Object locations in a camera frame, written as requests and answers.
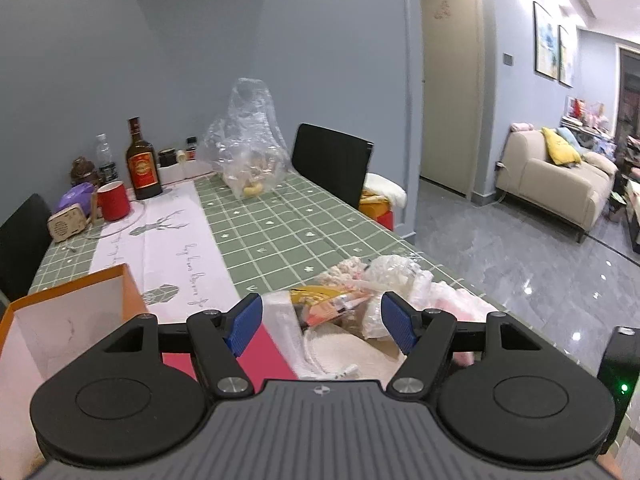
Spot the yellow pillow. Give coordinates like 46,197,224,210
541,127,582,167

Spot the cream door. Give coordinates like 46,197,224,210
419,0,485,202

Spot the large framed picture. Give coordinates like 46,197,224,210
532,1,560,82

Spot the red mug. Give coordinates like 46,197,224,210
95,181,132,222

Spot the pink white knitted cloth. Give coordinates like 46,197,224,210
319,256,372,287

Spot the clear plastic bag with snacks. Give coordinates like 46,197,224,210
200,77,291,198

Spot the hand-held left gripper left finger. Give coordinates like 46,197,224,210
92,294,263,395

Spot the yellow snack packet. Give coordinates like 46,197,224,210
290,285,372,330

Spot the cream cloth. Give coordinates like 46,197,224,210
300,319,410,382

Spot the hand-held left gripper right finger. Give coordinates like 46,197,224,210
381,291,551,395

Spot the light blue pillow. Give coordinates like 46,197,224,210
556,126,585,155

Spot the dark brown jar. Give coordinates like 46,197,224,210
70,156,101,188

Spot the white towel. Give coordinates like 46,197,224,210
365,172,407,209

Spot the brown liquor bottle red label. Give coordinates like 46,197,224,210
125,117,164,201

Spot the beige sofa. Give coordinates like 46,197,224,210
495,127,621,244

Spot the cluttered side shelf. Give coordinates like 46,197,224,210
560,95,617,142

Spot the white deer print table runner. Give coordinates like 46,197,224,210
89,180,241,312

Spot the black chair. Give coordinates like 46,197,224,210
0,193,53,306
291,123,375,211

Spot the small wooden radio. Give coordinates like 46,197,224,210
47,203,93,244

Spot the white condiment tray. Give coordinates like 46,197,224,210
157,159,216,186

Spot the orange cardboard box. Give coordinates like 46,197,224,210
0,265,163,480

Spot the red flat box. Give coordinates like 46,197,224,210
161,322,300,386

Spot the purple round container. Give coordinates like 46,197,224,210
57,183,98,216

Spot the clear plastic water bottle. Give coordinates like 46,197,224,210
95,133,120,186

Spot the red and yellow box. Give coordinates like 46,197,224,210
359,191,397,232

